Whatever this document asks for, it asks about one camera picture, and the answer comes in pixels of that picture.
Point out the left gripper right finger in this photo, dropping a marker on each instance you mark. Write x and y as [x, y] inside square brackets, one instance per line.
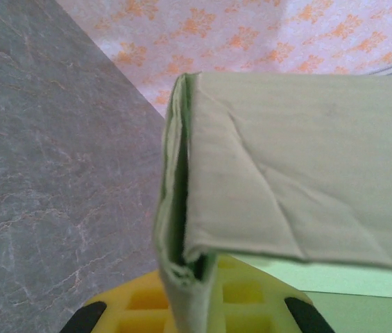
[247, 298]

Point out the light green paper box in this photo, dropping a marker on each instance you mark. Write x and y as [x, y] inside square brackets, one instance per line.
[286, 156]

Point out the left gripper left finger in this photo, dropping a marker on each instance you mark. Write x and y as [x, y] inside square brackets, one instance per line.
[140, 305]

